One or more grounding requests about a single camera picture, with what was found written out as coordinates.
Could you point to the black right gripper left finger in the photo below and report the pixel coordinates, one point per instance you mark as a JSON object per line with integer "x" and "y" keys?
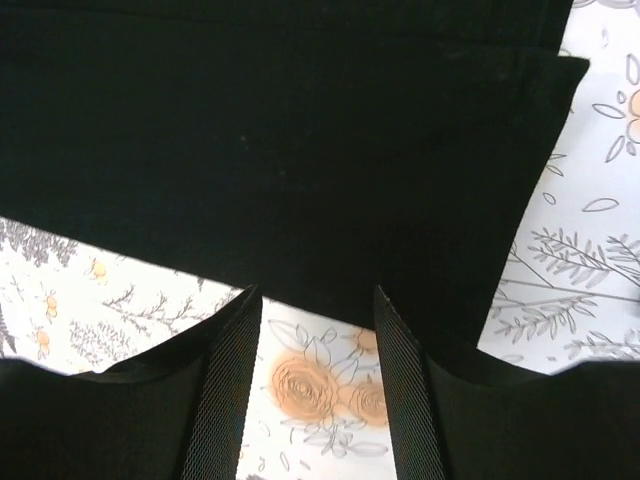
{"x": 175, "y": 411}

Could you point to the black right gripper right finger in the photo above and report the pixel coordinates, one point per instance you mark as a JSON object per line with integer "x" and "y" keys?
{"x": 455, "y": 412}

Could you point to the black t-shirt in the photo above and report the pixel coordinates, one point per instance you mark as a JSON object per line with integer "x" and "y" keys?
{"x": 318, "y": 149}

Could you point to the floral patterned table mat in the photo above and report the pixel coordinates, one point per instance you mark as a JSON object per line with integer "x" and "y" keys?
{"x": 568, "y": 292}

